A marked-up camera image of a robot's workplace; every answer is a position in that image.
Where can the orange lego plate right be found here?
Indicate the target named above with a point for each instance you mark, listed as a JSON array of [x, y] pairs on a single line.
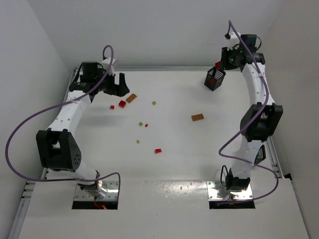
[[197, 117]]

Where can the black slotted bin back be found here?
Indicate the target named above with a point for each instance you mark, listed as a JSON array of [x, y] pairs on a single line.
[[214, 78]]

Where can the orange lego plate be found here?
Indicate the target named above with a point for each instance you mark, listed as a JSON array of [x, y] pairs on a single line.
[[197, 117], [131, 98]]

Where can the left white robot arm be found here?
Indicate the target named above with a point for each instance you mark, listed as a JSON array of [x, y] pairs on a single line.
[[57, 146]]

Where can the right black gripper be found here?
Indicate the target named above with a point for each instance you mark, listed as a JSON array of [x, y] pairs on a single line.
[[220, 67]]

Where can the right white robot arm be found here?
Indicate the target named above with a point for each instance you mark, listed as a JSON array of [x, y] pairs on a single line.
[[263, 115]]

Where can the red flower lego brick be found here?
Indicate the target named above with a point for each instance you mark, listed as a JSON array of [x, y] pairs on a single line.
[[212, 81]]

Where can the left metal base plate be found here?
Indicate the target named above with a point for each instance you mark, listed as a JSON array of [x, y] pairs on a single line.
[[101, 191]]

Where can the small red square lego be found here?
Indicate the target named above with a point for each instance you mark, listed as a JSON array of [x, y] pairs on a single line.
[[122, 104]]

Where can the black slotted bin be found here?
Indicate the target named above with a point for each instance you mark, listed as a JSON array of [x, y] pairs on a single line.
[[214, 78], [261, 155]]

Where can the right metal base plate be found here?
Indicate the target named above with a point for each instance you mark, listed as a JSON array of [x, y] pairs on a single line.
[[217, 193]]

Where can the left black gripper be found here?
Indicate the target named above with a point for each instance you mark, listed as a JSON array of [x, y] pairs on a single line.
[[110, 83]]

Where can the black slotted bin right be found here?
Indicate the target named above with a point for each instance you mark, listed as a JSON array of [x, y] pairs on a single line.
[[261, 155]]

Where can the metal base plate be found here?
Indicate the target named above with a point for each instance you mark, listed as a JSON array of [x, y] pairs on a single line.
[[217, 193], [101, 191]]

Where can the orange lego plate left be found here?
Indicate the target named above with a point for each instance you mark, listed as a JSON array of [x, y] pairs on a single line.
[[131, 98]]

